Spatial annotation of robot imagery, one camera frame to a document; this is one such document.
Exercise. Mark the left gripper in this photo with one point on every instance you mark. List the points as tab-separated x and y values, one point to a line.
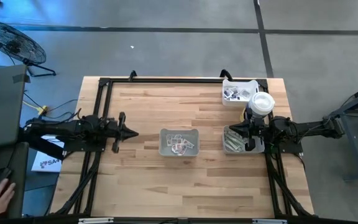
117	129

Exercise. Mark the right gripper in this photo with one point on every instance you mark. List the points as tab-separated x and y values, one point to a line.
255	127

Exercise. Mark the green striped bandage wrapper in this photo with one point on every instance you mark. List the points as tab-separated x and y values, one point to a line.
240	147
232	142
228	135
230	148

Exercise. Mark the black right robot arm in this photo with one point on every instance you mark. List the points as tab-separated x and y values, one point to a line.
306	129

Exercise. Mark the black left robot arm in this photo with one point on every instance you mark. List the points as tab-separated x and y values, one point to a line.
67	129

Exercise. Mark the white bin with bandage strips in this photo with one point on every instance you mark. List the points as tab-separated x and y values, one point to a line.
258	147

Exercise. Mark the white bin with wipe packets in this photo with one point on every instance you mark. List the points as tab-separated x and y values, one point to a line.
241	102

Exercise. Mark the Lysol wipes canister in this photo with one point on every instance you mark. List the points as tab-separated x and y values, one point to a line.
261	104

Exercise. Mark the white bin with ointment packets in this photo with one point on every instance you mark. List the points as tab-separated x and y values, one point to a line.
166	149

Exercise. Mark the white printed paper sheet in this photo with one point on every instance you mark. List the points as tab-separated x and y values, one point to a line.
47	163

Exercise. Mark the black diagonal beam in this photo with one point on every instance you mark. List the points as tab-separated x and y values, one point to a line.
42	147

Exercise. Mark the blue grey metal cart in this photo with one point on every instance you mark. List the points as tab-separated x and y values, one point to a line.
353	130

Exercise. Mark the grey desk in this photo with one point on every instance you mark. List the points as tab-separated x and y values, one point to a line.
19	174

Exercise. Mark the black computer mouse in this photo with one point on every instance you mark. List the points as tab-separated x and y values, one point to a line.
3	175

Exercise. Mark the black floor fan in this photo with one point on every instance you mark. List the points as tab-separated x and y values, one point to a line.
12	43

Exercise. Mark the silver bracket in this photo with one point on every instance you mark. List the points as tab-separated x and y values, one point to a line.
95	221
269	221

